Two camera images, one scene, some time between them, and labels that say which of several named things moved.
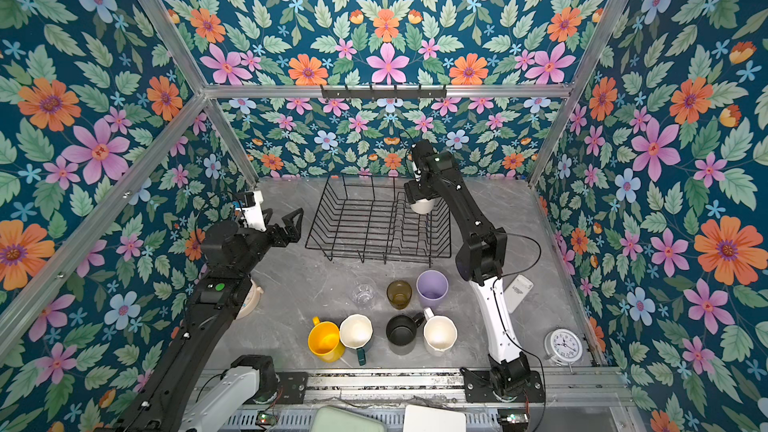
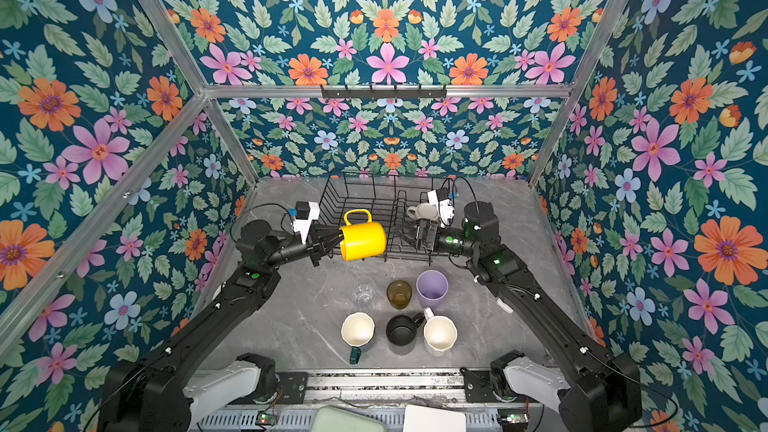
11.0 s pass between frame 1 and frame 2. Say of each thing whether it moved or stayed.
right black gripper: moved
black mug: stayed
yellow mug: moved
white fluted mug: stayed
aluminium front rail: stayed
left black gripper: moved
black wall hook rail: stayed
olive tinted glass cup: stayed
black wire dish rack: stayed
